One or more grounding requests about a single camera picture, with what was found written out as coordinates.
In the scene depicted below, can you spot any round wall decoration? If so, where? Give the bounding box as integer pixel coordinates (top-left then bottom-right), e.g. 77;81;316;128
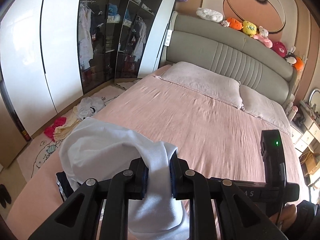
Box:
223;0;286;35

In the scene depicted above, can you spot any pink kitty plush toy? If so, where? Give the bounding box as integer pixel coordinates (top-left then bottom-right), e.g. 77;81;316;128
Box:
252;26;273;48

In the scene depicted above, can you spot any white shirt with navy trim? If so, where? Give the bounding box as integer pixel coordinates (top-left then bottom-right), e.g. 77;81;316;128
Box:
59;118;189;239

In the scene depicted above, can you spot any left pink pillow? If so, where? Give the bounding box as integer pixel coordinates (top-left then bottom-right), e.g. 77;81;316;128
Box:
158;62;243;109

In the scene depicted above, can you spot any black white penguin plush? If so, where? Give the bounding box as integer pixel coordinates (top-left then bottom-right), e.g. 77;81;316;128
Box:
284;53;297;65

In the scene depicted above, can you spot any red bear plush toy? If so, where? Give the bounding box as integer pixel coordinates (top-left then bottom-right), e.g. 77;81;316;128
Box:
271;41;287;58

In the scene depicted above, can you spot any glass door wardrobe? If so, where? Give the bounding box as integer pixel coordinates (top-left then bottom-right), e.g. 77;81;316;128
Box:
76;0;181;94

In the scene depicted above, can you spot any white dresser with drawers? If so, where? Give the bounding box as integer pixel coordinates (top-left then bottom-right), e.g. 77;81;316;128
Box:
290;100;319;153

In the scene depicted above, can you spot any right pink pillow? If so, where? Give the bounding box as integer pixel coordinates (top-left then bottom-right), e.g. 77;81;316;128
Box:
240;85;291;135

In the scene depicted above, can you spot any orange plush toy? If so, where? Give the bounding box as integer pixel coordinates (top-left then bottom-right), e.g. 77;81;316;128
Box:
226;17;243;31

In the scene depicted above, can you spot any grey upholstered headboard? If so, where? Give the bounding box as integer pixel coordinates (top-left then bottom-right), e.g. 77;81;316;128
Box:
159;11;297;105

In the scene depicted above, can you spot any white wardrobe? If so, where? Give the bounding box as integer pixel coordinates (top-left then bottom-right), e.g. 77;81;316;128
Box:
1;0;83;134

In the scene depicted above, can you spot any yellow sponge plush toy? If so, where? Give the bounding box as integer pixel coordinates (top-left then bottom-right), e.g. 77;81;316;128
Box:
242;21;257;37

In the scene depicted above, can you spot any white plush toy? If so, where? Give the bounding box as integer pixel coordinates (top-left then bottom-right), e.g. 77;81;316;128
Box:
196;8;223;23

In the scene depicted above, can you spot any pink pillow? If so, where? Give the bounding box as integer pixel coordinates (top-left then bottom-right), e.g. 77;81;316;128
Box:
158;62;243;109
240;85;291;135

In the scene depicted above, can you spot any cartoon floor rug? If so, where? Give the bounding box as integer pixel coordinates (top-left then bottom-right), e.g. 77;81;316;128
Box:
17;85;124;181

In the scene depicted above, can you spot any white power strip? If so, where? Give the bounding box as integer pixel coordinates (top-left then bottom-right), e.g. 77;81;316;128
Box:
164;29;173;47

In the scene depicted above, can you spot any right hand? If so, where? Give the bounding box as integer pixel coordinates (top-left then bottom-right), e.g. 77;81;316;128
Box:
269;204;297;231

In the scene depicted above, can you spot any pink bed sheet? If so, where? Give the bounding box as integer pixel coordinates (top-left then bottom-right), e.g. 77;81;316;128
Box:
6;64;301;240

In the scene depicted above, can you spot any pile of clothes on floor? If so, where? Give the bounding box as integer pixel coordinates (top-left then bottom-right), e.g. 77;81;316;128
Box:
44;97;105;142

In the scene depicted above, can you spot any cardboard box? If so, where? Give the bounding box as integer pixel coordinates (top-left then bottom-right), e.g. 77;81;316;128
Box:
299;151;319;176

